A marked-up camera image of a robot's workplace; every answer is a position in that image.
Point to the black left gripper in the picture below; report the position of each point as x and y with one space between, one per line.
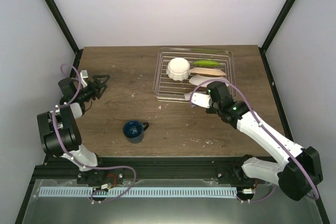
96 89

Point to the square bird pattern plate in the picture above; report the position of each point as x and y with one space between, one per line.
188 95

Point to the floral orange rimmed plate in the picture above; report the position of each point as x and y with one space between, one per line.
198 79

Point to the round bird pattern plate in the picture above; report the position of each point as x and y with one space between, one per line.
207 71

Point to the green plate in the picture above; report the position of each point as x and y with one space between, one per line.
206 63

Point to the wire dish rack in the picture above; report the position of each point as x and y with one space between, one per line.
167 89

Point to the white scalloped bowl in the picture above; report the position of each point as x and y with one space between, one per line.
178 68

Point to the dark blue mug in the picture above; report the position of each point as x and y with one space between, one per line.
134 131

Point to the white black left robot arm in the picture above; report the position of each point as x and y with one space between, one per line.
58 130

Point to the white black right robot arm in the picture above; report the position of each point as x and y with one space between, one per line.
296 170

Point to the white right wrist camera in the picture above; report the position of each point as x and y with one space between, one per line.
201 99

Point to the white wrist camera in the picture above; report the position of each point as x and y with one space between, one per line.
83 78
201 99

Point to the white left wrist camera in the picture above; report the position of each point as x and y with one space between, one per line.
83 78

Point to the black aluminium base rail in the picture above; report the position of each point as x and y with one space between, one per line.
224 170

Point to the light blue slotted cable duct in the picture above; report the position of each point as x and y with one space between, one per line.
141 192

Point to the left black frame post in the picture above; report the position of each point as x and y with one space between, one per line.
62 25

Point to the black frame post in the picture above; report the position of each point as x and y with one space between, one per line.
62 25
277 24

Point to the right black frame post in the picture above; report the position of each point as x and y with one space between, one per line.
277 24

